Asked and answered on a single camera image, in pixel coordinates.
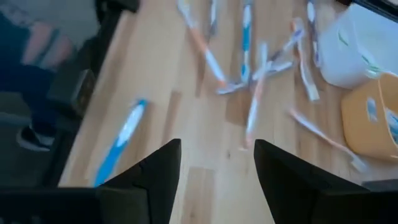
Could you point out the orange plastic bin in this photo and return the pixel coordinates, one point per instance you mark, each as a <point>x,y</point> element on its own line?
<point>357,130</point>

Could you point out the dark translucent plastic bin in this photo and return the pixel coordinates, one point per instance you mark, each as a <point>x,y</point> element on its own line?
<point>382,185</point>

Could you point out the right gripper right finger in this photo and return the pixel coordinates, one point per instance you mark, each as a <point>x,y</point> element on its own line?
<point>311,205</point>

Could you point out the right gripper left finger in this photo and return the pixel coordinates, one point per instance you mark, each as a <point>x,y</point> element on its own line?
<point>77,208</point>

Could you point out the person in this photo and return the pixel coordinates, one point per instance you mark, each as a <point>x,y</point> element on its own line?
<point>31,87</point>

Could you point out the green toothbrush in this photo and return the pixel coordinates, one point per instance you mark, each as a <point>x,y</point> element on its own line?
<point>371,65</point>
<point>342,38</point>

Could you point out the black device white logo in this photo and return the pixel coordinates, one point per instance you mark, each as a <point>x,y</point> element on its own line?
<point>71,93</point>

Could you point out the white plastic bin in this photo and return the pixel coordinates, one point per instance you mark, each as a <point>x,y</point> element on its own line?
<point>351,62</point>

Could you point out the blue toothbrush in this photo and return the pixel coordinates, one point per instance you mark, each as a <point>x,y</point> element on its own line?
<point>393,124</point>
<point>124,133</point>
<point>246,37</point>
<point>372,110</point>

